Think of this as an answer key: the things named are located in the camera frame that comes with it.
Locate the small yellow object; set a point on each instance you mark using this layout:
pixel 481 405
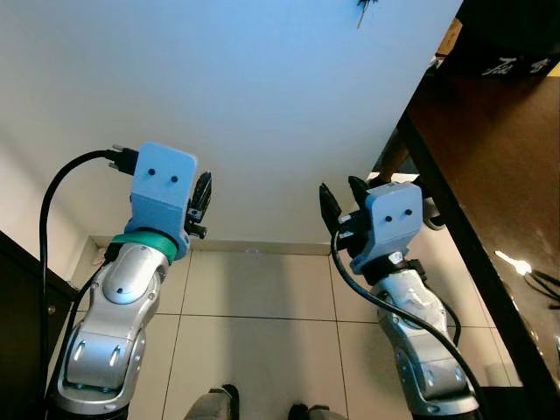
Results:
pixel 554 70

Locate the black bag with white print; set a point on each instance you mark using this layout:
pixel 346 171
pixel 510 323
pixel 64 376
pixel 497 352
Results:
pixel 507 31

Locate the light blue left wrist camera mount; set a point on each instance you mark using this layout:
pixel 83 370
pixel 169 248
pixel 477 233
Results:
pixel 162 188

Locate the crumpled brown paper bag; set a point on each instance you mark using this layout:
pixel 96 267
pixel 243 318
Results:
pixel 450 37

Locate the dark brown wooden table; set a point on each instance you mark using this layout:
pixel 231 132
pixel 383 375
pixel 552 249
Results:
pixel 490 157

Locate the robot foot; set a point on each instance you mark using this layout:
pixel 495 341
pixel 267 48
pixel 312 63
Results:
pixel 313 411
pixel 219 404

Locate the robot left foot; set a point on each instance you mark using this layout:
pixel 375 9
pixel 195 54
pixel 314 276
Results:
pixel 219 404

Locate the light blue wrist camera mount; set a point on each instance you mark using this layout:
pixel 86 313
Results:
pixel 394 219
pixel 162 188

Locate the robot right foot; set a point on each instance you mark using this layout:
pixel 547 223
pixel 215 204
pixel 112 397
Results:
pixel 313 411

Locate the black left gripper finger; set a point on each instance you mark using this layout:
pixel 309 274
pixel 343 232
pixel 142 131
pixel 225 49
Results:
pixel 203 194

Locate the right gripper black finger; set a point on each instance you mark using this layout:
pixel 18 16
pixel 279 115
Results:
pixel 358 189
pixel 329 206

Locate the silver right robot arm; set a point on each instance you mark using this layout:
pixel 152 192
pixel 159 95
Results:
pixel 411 306

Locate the dark wooden cabinet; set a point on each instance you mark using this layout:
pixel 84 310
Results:
pixel 22 332

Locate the light blue right wrist camera mount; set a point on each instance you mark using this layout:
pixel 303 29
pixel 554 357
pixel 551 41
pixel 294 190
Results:
pixel 394 219

